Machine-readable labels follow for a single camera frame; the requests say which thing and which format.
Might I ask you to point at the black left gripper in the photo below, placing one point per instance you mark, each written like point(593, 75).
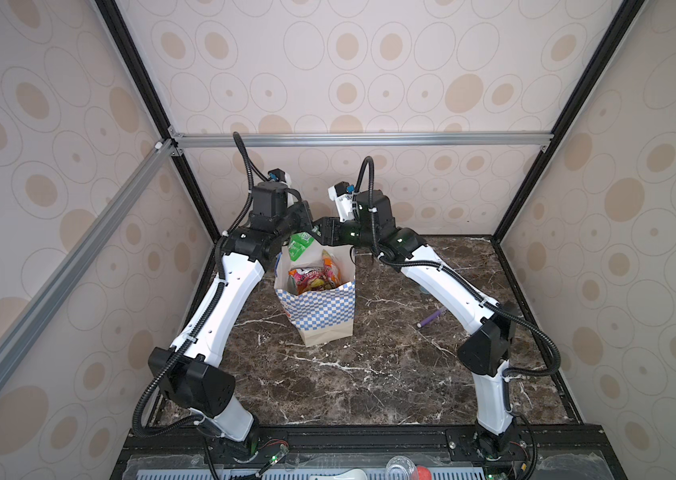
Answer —
point(304, 209)

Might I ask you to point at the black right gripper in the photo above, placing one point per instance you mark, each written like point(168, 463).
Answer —
point(329, 226)

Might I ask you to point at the colourful fruit candy packet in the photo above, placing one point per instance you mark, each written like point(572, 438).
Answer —
point(321, 276)

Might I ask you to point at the blue checkered paper bag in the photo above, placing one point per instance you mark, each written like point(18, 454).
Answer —
point(319, 316)

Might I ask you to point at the green chips snack packet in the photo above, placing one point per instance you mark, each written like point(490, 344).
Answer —
point(298, 244)

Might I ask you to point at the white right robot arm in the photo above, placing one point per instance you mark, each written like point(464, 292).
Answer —
point(366, 220)

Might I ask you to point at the purple marker pen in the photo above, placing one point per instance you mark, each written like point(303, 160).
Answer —
point(431, 318)

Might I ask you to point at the clear plastic bottle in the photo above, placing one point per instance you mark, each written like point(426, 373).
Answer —
point(401, 468)

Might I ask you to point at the red cap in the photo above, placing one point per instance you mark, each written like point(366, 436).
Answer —
point(423, 473)

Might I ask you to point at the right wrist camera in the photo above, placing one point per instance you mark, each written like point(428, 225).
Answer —
point(342, 194)

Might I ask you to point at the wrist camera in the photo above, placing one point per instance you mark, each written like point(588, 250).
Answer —
point(342, 194)
point(281, 176)

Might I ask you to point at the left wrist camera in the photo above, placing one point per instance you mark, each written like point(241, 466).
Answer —
point(281, 176)

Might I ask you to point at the horizontal aluminium rail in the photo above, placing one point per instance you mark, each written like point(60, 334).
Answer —
point(397, 139)

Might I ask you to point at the left slanted aluminium rail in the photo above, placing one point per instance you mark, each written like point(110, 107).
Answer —
point(41, 309)

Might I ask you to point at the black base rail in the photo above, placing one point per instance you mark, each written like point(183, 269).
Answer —
point(307, 452)

